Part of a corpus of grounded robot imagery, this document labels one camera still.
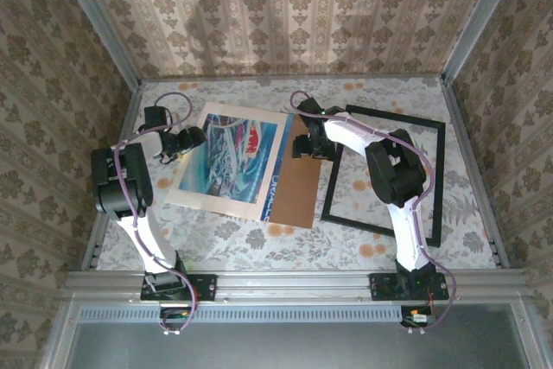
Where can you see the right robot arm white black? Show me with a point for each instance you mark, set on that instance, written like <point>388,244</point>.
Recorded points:
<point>397,179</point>

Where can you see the brown backing board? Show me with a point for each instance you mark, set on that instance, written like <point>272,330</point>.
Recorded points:
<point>298,187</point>

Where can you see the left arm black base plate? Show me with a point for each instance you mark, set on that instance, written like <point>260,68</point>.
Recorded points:
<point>207,287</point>

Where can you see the aluminium side rail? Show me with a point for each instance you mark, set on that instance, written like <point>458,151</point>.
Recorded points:
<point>133,105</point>
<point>460,127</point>

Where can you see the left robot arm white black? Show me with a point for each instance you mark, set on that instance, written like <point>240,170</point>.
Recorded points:
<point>162,252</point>

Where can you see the floral patterned table covering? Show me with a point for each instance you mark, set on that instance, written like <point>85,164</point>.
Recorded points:
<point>302,256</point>

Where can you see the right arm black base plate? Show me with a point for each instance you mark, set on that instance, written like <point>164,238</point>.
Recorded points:
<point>380,287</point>

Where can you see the aluminium corner post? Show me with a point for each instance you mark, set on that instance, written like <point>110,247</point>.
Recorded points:
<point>100,19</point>
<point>479,19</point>

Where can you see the long aluminium mounting rail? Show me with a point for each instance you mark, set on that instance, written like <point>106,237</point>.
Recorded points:
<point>294,284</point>

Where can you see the aluminium frame beam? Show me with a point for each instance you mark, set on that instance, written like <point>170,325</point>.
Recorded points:
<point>530,343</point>
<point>58,343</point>

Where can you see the black picture frame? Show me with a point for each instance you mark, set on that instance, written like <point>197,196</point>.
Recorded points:
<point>438,187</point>

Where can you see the grey metal panel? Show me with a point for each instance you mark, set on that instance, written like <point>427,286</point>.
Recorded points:
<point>294,347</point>

